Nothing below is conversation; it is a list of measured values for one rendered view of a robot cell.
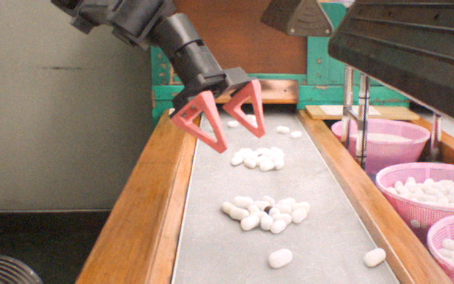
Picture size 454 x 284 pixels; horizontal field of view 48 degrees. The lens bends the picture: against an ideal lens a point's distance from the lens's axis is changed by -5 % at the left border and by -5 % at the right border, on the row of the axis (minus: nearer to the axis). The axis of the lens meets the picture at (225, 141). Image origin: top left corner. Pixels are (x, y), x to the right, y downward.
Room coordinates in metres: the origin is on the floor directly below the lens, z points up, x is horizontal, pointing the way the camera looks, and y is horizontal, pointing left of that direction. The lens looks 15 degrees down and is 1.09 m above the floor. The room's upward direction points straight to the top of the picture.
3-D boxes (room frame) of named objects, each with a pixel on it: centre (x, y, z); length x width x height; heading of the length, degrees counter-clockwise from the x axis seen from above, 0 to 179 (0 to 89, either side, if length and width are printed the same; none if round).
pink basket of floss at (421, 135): (1.35, -0.42, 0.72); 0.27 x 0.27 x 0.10
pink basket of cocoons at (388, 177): (0.91, -0.42, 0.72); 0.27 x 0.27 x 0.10
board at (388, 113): (1.57, -0.41, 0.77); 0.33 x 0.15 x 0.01; 90
